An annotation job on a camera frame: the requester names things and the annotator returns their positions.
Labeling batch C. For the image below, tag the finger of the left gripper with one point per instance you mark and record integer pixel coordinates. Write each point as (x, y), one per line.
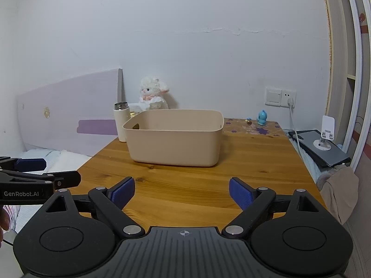
(64, 179)
(21, 165)

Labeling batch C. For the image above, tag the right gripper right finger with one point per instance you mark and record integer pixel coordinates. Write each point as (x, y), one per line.
(290, 235)

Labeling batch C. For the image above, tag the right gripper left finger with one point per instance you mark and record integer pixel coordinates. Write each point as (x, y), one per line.
(75, 235)

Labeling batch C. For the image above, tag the person left hand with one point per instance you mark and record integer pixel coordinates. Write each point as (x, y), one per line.
(4, 223)

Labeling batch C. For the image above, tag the purple white headboard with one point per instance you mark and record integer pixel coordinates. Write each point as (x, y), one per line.
(76, 114)

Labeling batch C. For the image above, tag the beige grey cloth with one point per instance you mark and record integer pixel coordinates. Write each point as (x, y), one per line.
(339, 190)

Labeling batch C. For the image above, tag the grey laptop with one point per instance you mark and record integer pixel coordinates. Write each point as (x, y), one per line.
(323, 152)

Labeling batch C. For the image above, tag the cream thermos bottle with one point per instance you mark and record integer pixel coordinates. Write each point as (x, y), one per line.
(122, 115)

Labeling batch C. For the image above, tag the white phone stand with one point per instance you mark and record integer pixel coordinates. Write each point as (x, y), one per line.
(327, 134)

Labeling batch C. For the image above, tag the beige plastic storage bin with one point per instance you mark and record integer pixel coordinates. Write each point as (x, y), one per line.
(177, 137)

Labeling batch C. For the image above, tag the blue cartoon figurine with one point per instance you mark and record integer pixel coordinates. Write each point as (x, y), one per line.
(261, 118)

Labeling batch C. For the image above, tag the floral purple table mat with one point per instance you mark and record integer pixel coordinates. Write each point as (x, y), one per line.
(239, 126)

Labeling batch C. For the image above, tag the white plush lamb toy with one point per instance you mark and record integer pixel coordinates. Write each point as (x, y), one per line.
(152, 91)

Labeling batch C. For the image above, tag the white wardrobe shelf unit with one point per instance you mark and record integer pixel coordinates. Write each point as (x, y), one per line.
(348, 99)

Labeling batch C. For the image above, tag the white wall switch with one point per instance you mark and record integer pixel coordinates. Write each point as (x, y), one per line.
(273, 96)

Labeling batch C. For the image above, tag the white wall socket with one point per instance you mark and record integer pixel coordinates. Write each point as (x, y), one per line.
(288, 98)

